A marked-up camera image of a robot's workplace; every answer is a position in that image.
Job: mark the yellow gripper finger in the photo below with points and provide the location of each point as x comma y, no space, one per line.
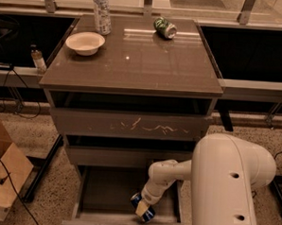
142,208

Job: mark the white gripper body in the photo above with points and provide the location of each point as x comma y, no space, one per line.
150,194

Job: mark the blue pepsi can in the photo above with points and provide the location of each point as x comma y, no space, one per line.
149,215

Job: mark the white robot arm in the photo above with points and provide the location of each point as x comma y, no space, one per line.
222,173

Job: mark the bottom grey open drawer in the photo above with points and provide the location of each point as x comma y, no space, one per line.
104,198

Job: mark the middle grey drawer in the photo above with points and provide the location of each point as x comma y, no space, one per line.
121,157

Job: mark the grey drawer cabinet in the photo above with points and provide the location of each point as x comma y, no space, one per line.
136,71

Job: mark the top grey drawer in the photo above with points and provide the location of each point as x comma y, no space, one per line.
129,124

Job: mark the green soda can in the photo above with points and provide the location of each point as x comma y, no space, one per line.
165,28

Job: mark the black metal floor bar left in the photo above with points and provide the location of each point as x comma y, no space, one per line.
41,166

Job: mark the black metal floor bar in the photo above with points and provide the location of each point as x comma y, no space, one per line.
277,192
41,166

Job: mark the black metal floor bar right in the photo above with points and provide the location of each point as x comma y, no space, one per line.
277,192

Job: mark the cardboard box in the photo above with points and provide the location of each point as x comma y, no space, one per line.
15,168

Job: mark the white paper bowl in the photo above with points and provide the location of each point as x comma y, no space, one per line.
85,43

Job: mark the small bottle on ledge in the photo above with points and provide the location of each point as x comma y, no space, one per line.
38,59

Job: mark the clear plastic water bottle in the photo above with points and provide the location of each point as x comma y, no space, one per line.
102,17

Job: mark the black device on ledge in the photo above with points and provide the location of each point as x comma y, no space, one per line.
6,66

